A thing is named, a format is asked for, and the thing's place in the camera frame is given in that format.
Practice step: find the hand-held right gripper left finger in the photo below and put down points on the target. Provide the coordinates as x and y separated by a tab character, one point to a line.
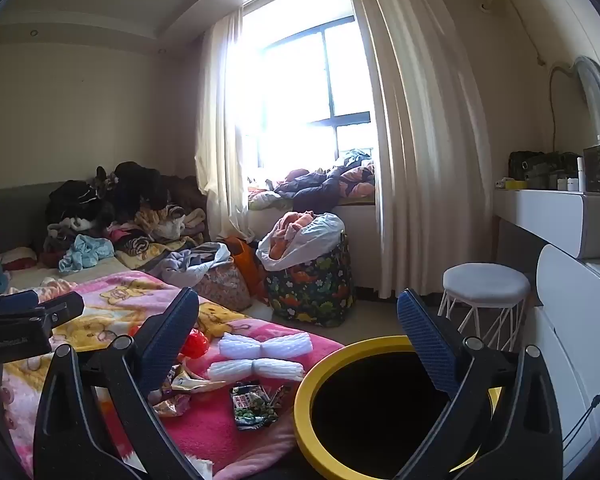
167	340

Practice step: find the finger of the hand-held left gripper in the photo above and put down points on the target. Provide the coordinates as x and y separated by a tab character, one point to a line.
10	301
62	310

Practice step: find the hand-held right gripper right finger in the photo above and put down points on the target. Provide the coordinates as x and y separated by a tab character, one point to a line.
425	340

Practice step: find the red plastic wrapper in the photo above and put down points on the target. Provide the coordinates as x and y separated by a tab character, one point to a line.
196	346

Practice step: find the purple snack wrapper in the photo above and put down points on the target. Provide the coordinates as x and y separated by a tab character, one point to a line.
170	382

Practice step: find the yellow-rimmed black bin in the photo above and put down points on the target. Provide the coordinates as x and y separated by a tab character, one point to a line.
370	410

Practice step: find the green and black snack packet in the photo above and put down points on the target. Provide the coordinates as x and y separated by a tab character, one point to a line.
252	405

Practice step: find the light blue garment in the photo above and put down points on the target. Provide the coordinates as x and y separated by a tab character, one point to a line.
87	250

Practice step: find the grey padded headboard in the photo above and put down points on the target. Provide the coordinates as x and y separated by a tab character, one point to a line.
15	210

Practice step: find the orange bag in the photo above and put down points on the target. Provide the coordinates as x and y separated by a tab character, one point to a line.
245	265

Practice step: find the dinosaur print laundry bag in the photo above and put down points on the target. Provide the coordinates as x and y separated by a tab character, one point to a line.
310	290

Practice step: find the pile of mixed clothes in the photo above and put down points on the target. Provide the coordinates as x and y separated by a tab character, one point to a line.
130	195

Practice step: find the pink cartoon printed blanket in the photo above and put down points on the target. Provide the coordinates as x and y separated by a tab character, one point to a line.
260	442

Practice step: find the white plastic bag of clothes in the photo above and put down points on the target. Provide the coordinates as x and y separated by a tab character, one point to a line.
320	230

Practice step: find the white drawer cabinet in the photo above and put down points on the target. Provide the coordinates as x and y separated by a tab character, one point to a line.
575	310

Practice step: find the white vanity desk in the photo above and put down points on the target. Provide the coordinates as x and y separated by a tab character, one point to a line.
545	215

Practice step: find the yellow box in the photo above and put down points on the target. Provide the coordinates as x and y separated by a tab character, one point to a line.
512	185

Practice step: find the dark patterned bedding heap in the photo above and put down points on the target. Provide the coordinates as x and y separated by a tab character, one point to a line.
320	180

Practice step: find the thick cream curtain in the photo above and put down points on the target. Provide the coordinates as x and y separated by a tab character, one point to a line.
420	135

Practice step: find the sheer cream curtain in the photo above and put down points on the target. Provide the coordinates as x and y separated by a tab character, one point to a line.
220	135

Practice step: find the white bottle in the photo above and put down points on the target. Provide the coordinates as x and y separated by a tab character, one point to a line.
580	172

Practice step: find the black framed window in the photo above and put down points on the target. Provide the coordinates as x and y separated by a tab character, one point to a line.
330	120

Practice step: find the wavy framed mirror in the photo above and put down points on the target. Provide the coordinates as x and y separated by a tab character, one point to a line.
592	85

